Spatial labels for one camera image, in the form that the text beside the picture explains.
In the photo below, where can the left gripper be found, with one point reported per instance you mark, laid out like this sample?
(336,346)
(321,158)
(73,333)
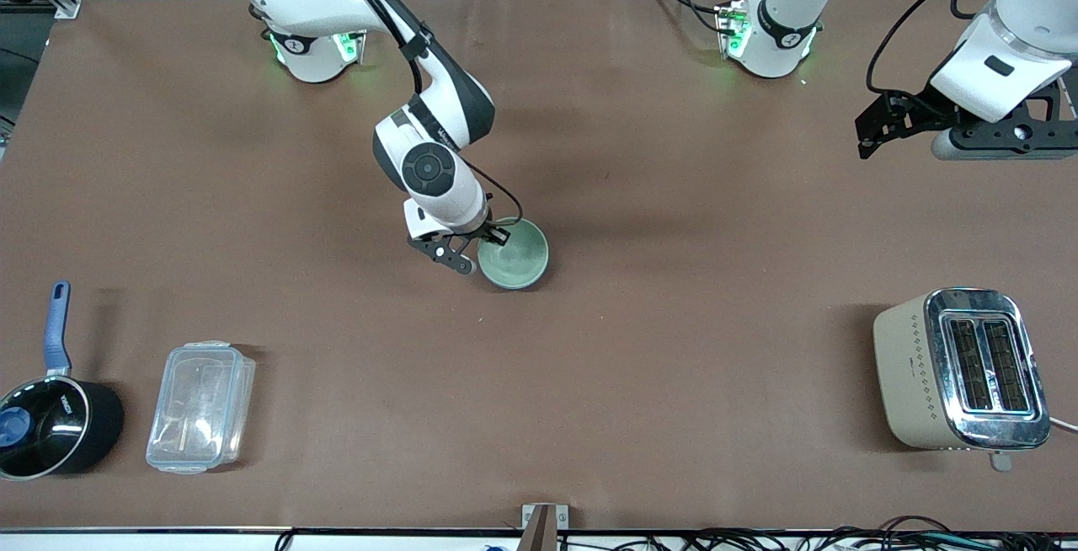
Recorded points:
(926,104)

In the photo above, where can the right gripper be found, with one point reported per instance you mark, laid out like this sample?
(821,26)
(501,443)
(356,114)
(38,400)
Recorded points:
(479,232)

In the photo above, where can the green bowl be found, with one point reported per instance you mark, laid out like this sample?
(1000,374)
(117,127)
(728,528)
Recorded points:
(515,256)

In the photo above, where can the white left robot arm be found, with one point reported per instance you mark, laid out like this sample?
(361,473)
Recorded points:
(779,29)

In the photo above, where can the brown table mat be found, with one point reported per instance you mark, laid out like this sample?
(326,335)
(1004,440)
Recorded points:
(674,281)

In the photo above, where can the beige chrome toaster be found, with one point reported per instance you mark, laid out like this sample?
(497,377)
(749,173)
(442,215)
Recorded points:
(926,374)

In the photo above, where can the clear plastic food container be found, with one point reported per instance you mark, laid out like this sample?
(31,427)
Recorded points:
(200,408)

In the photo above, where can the glass lid blue knob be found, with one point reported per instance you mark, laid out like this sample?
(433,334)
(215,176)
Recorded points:
(15,427)

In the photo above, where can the metal bracket plate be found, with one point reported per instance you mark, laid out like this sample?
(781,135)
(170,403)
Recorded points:
(563,517)

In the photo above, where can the brown wooden post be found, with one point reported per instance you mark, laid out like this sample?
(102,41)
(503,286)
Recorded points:
(541,534)

